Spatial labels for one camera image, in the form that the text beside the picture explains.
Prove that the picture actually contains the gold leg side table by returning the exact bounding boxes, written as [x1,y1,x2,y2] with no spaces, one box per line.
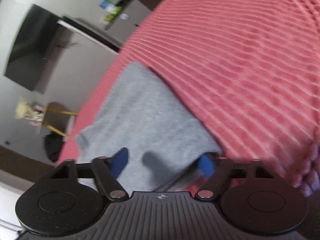
[37,108,78,138]

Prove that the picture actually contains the grey bedside cabinet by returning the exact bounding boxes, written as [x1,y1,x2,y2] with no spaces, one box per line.
[106,0,151,44]

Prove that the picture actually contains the yellow wrapped flower bouquet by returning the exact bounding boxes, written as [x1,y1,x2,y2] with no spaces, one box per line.
[15,99,46,127]

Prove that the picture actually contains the black bag on floor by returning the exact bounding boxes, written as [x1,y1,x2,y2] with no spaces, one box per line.
[44,132,65,163]

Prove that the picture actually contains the black wall television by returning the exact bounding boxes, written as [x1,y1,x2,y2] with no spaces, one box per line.
[5,4,61,91]

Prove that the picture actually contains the pink ribbed bed blanket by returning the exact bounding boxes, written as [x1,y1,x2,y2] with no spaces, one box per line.
[73,0,319,195]

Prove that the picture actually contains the grey sweatpants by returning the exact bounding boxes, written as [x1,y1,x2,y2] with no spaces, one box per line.
[75,62,222,193]

